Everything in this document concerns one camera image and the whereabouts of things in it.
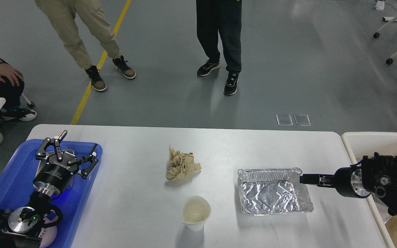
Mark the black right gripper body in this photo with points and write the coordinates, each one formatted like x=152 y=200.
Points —
x=348 y=182

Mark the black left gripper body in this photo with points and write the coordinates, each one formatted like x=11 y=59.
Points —
x=54 y=178

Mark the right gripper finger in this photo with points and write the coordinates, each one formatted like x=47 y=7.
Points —
x=319 y=180

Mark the aluminium foil tray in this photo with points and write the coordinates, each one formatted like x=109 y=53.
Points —
x=272 y=191

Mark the stainless steel rectangular tray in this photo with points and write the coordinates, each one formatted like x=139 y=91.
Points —
x=67 y=153

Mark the pink mug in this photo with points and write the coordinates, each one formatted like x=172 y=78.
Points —
x=47 y=236

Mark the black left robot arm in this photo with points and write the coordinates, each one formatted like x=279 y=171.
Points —
x=20 y=228

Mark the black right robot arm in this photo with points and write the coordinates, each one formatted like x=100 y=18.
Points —
x=372 y=174

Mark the blue plastic tray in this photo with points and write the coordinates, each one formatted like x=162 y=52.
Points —
x=16 y=186

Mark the grey office chair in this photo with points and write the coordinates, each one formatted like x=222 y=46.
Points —
x=29 y=103

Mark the right floor outlet plate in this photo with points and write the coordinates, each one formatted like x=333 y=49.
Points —
x=302 y=119

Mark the floor outlet plate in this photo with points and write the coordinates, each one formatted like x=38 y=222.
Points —
x=302 y=119
x=284 y=120

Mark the white plastic bin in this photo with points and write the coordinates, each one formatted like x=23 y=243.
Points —
x=357 y=145

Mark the left floor outlet plate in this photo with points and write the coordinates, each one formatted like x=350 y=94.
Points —
x=284 y=120

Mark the crumpled brown paper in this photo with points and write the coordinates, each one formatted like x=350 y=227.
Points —
x=181 y=165

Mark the person in dark jeans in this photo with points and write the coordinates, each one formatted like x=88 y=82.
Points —
x=11 y=88

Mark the white paper cup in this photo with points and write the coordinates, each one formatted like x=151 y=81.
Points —
x=195 y=212

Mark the person in black trousers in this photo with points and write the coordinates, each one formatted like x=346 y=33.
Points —
x=220 y=20

